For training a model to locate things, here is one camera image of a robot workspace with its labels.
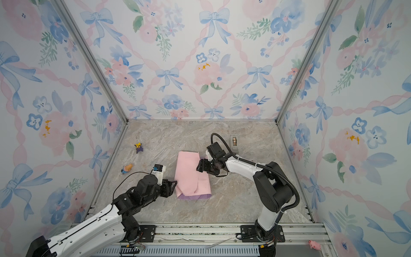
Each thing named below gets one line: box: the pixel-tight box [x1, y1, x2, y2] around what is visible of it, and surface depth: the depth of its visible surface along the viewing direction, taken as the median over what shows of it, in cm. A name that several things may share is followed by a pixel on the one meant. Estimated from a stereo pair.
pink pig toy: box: [308, 239, 322, 251], surface depth 71 cm
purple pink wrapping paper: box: [173, 150, 212, 200], surface depth 86 cm
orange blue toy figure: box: [120, 163, 133, 175], surface depth 94 cm
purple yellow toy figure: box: [134, 142, 144, 154], surface depth 105 cm
